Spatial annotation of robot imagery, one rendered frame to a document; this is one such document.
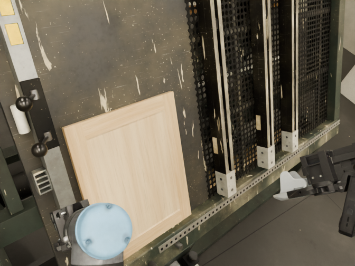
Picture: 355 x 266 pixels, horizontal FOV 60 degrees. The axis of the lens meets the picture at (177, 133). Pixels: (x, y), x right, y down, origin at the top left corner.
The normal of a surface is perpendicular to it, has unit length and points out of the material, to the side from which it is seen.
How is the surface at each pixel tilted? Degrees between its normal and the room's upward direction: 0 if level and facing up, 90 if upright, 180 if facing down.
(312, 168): 70
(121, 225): 28
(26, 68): 57
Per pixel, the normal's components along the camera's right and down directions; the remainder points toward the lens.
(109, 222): 0.47, -0.27
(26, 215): 0.65, 0.18
